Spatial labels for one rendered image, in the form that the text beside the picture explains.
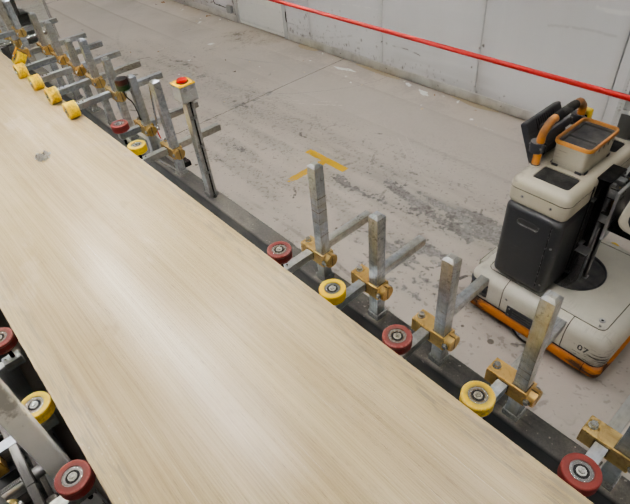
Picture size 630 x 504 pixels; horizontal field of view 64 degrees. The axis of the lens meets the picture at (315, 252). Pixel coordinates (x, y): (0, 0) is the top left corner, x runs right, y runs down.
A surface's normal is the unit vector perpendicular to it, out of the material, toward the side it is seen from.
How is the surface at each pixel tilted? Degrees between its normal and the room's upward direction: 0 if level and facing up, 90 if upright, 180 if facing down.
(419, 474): 0
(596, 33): 90
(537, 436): 0
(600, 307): 0
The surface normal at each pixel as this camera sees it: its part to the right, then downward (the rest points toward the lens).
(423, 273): -0.08, -0.74
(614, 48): -0.74, 0.49
